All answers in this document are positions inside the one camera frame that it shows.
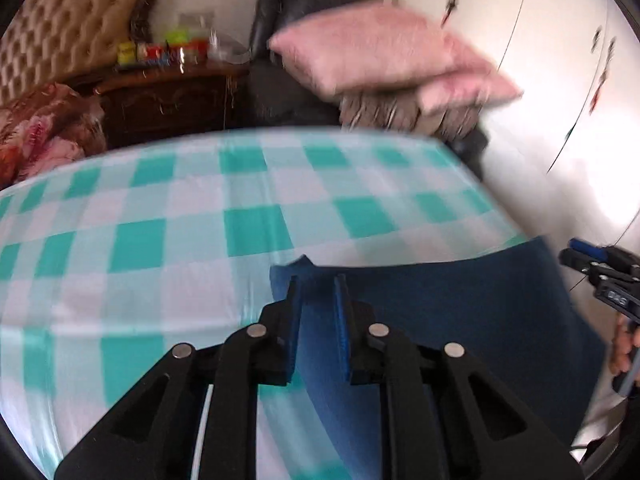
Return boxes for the white wardrobe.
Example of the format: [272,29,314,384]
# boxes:
[400,0,640,248]

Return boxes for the large pink pillow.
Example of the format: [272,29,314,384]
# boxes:
[268,2,496,98]

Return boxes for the clear plastic container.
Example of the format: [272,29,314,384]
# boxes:
[207,32,250,64]

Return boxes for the brown striped cushion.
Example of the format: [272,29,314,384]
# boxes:
[340,91,481,136]

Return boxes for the green white checkered bedsheet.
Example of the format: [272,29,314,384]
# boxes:
[0,130,531,480]

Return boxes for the small pink pillow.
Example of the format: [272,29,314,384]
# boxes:
[415,71,523,113]

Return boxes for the blue pants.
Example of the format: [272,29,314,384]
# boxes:
[270,235,608,480]

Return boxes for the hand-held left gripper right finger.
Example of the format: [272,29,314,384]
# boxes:
[334,274,585,480]

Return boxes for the person's right hand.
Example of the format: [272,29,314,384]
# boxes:
[609,316,640,374]

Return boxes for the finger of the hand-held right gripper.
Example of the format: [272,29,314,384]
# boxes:
[559,238,617,282]

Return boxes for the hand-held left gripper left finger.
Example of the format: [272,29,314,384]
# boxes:
[54,275,301,480]

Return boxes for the dark wooden nightstand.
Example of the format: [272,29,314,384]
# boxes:
[95,62,251,148]

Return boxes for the black leather chair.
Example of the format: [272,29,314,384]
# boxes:
[247,0,488,181]

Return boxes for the tufted beige headboard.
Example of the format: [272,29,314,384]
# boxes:
[0,0,163,106]

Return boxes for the red floral blanket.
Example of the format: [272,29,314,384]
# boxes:
[0,82,108,186]

